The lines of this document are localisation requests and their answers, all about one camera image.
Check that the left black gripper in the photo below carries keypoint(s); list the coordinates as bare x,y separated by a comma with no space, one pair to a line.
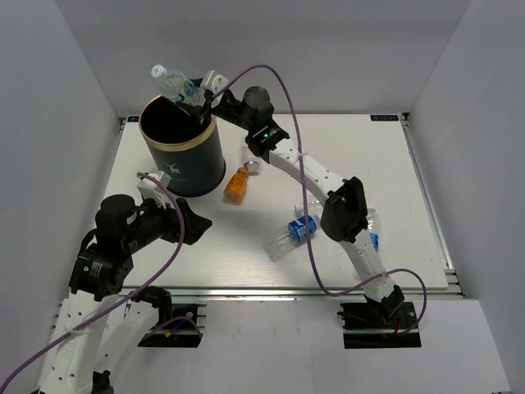
195,225

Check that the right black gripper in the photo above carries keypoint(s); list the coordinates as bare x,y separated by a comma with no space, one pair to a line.
198,110

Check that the clear bottle green-blue label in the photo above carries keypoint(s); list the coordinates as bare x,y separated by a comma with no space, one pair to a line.
176,87

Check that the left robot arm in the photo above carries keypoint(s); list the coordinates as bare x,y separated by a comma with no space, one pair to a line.
86,362

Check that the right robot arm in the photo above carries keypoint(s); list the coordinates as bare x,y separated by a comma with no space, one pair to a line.
344,214

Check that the dark green cylindrical bin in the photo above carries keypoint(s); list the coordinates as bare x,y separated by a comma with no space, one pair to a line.
187,149

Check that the orange juice plastic bottle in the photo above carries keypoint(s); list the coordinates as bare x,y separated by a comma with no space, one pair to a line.
237,186

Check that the clear bottle with silver cap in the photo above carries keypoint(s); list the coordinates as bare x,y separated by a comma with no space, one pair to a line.
250,161

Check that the clear bottle dark blue label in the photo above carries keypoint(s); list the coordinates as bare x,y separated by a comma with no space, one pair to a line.
291,236

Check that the large clear unlabelled bottle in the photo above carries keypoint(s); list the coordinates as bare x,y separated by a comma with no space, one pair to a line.
314,209

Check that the small clear bottle blue label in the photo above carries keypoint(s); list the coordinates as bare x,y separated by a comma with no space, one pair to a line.
374,227

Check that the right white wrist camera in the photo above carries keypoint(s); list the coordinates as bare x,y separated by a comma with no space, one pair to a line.
213,82

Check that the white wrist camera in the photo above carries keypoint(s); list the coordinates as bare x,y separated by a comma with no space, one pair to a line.
151,190
213,82

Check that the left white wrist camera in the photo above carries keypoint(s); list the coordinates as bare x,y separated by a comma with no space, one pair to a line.
151,190

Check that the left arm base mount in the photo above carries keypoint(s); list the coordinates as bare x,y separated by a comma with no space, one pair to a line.
177,324

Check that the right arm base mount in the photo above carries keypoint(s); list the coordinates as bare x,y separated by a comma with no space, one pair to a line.
365,329

